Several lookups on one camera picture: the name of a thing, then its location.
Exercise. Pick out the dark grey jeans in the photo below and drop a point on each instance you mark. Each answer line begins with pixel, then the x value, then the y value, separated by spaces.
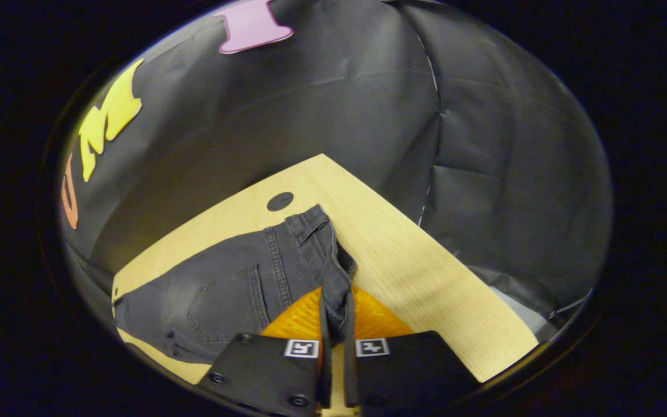
pixel 223 295

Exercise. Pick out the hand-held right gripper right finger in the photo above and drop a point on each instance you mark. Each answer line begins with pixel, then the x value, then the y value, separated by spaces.
pixel 414 370

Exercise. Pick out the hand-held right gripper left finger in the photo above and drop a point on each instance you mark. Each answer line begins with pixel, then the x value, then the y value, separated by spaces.
pixel 264 370

